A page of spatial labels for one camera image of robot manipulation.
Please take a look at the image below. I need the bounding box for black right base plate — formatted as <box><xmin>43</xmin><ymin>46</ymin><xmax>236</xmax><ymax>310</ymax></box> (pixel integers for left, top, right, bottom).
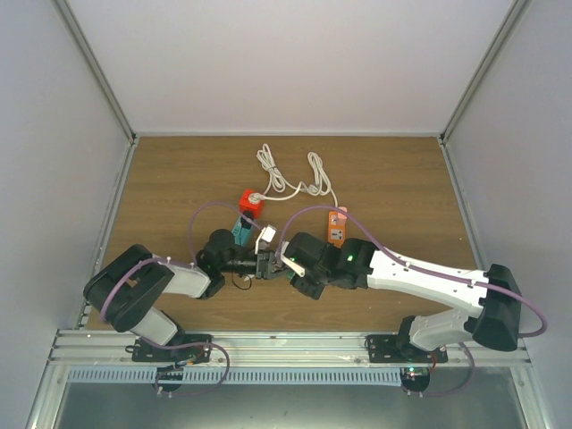
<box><xmin>364</xmin><ymin>334</ymin><xmax>449</xmax><ymax>364</ymax></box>

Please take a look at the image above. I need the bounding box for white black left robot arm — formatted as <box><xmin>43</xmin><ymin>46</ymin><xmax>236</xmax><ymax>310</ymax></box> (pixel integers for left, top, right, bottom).
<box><xmin>83</xmin><ymin>226</ymin><xmax>276</xmax><ymax>361</ymax></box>

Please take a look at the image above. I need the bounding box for white power cable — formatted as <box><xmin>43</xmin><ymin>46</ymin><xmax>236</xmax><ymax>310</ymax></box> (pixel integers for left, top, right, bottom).
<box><xmin>248</xmin><ymin>151</ymin><xmax>339</xmax><ymax>211</ymax></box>

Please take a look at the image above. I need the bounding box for slotted cable duct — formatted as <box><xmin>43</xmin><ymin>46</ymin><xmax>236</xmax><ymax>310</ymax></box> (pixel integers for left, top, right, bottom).
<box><xmin>68</xmin><ymin>366</ymin><xmax>401</xmax><ymax>387</ymax></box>

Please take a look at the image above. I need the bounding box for teal power strip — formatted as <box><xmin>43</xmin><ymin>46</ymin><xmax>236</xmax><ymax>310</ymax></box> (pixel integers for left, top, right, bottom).
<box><xmin>231</xmin><ymin>216</ymin><xmax>253</xmax><ymax>246</ymax></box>

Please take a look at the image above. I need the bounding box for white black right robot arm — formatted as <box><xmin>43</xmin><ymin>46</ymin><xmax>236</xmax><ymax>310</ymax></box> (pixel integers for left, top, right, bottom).
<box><xmin>281</xmin><ymin>232</ymin><xmax>521</xmax><ymax>362</ymax></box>

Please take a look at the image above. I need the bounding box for pink square adapter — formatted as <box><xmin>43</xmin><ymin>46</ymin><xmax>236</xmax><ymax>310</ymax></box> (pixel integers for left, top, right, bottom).
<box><xmin>336</xmin><ymin>206</ymin><xmax>348</xmax><ymax>223</ymax></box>

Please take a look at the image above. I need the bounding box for orange power strip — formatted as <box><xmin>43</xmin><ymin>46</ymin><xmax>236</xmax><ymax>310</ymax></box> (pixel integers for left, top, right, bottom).
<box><xmin>327</xmin><ymin>211</ymin><xmax>346</xmax><ymax>248</ymax></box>

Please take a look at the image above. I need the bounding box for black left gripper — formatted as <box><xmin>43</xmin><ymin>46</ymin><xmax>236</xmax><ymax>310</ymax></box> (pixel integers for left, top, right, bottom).
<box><xmin>221</xmin><ymin>249</ymin><xmax>291</xmax><ymax>280</ymax></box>

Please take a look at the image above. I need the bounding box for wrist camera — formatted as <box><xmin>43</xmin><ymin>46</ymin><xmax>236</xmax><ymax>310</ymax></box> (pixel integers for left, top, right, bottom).
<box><xmin>280</xmin><ymin>241</ymin><xmax>306</xmax><ymax>277</ymax></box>
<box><xmin>254</xmin><ymin>225</ymin><xmax>277</xmax><ymax>254</ymax></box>

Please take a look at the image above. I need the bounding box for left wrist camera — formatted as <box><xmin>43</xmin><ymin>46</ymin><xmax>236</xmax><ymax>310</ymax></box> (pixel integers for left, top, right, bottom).
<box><xmin>254</xmin><ymin>225</ymin><xmax>277</xmax><ymax>254</ymax></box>

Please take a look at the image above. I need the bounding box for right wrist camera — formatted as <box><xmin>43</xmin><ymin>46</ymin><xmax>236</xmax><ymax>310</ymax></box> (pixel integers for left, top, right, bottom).
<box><xmin>280</xmin><ymin>241</ymin><xmax>306</xmax><ymax>277</ymax></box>

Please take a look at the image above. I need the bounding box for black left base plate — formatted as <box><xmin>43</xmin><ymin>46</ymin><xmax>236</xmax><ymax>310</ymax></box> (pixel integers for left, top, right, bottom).
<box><xmin>125</xmin><ymin>333</ymin><xmax>213</xmax><ymax>364</ymax></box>

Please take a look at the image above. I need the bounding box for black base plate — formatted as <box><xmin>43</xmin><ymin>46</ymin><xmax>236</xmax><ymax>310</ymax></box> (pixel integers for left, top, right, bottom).
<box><xmin>364</xmin><ymin>334</ymin><xmax>449</xmax><ymax>364</ymax></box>
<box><xmin>125</xmin><ymin>333</ymin><xmax>213</xmax><ymax>364</ymax></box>

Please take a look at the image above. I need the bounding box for white cable with plug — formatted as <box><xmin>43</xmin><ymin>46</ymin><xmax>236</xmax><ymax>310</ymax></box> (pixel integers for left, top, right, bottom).
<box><xmin>257</xmin><ymin>143</ymin><xmax>314</xmax><ymax>198</ymax></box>

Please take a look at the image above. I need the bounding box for red cube power socket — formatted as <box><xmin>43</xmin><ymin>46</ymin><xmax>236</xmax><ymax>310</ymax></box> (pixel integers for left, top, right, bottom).
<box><xmin>239</xmin><ymin>189</ymin><xmax>265</xmax><ymax>219</ymax></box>

